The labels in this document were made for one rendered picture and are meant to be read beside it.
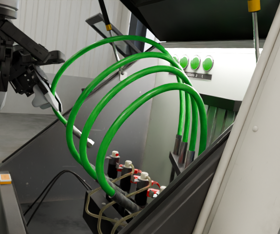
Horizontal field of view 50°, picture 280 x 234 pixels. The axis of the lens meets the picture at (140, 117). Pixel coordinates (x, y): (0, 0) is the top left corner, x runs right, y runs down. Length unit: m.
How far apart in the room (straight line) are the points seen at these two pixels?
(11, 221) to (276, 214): 0.57
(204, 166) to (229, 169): 0.04
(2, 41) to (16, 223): 0.40
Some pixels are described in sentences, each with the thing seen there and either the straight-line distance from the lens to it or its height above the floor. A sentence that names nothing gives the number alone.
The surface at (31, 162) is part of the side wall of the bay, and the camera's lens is 1.09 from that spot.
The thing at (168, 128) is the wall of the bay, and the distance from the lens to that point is 1.09.
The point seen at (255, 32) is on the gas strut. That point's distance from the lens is 0.58.
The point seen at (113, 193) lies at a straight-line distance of 0.55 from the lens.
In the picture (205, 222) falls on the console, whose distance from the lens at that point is 0.53.
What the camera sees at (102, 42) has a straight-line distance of 0.85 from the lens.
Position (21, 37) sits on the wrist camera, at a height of 1.36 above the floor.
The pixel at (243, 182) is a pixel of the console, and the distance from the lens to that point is 0.48.
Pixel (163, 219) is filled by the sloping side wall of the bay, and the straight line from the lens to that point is 0.50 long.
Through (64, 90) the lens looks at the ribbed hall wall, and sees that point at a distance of 7.77.
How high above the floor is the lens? 1.32
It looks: 8 degrees down
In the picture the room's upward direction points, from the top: 8 degrees clockwise
